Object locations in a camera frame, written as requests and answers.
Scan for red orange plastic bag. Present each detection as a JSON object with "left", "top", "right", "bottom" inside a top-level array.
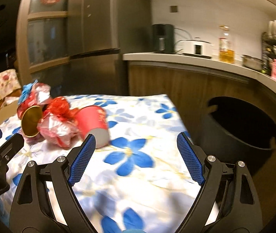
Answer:
[{"left": 42, "top": 96, "right": 80, "bottom": 122}]

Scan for red white clear bag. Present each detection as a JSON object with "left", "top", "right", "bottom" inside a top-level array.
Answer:
[{"left": 37, "top": 113, "right": 80, "bottom": 148}]

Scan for black air fryer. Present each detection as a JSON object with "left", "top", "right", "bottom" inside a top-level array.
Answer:
[{"left": 152, "top": 24, "right": 175, "bottom": 54}]

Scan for cooking oil bottle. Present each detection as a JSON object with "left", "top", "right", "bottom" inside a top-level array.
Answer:
[{"left": 219, "top": 25, "right": 235, "bottom": 64}]

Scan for dark steel refrigerator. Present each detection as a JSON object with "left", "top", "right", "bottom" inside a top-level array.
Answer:
[{"left": 64, "top": 0, "right": 152, "bottom": 95}]

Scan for steel bowl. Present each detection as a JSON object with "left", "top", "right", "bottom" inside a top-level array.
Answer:
[{"left": 241, "top": 55, "right": 264, "bottom": 72}]

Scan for white slow cooker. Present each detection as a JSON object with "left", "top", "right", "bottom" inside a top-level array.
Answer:
[{"left": 182, "top": 38, "right": 212, "bottom": 59}]

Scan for large red gold paper cup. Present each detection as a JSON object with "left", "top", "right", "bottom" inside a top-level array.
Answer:
[{"left": 21, "top": 105, "right": 43, "bottom": 138}]

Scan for black trash bin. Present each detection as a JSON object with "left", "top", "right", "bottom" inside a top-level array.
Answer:
[{"left": 197, "top": 96, "right": 276, "bottom": 176}]

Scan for small red paper cup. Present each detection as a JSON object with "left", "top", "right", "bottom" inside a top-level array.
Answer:
[{"left": 76, "top": 105, "right": 110, "bottom": 148}]

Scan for chair with floral cover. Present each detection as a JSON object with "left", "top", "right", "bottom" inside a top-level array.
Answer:
[{"left": 0, "top": 68, "right": 23, "bottom": 127}]

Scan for red printed clear bag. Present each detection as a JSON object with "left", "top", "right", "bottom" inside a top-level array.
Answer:
[{"left": 17, "top": 82, "right": 52, "bottom": 119}]

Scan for wooden lower cabinets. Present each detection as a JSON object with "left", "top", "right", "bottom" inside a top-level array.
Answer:
[{"left": 128, "top": 61, "right": 276, "bottom": 226}]

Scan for wooden glass door cabinet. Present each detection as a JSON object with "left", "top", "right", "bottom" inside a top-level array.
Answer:
[{"left": 16, "top": 0, "right": 80, "bottom": 96}]

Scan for blue knotted plastic bag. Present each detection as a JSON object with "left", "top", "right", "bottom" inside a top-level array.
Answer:
[{"left": 18, "top": 79, "right": 38, "bottom": 105}]

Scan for floral blue white tablecloth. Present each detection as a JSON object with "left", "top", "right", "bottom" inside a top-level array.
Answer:
[{"left": 0, "top": 94, "right": 220, "bottom": 233}]

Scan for black dish rack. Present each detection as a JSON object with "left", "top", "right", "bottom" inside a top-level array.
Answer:
[{"left": 261, "top": 20, "right": 276, "bottom": 75}]

